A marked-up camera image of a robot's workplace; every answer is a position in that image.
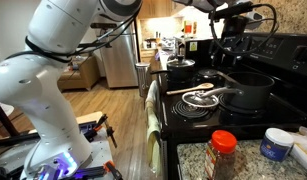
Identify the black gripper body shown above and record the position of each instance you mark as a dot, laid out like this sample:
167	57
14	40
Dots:
233	33

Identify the glass pot lid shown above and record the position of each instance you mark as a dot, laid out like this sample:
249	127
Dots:
198	99

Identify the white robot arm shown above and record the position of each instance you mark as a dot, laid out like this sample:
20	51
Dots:
28	80

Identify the black electric stove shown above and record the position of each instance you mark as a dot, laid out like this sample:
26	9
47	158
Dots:
283	57

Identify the black lidded pan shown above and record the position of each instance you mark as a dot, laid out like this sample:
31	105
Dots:
177	69

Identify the steel trash can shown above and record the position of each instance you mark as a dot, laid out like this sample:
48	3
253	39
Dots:
142	69

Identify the yellow dish towel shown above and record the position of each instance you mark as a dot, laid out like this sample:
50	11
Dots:
153	130

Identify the blue white-lidded jar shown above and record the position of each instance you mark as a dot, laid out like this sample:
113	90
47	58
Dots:
276	144

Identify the stainless refrigerator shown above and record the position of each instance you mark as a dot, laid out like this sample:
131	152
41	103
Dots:
119	57

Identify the red-capped spice jar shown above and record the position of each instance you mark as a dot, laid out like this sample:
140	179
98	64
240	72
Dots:
220	156

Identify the grey pot with handle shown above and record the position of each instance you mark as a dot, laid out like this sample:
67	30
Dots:
245	90

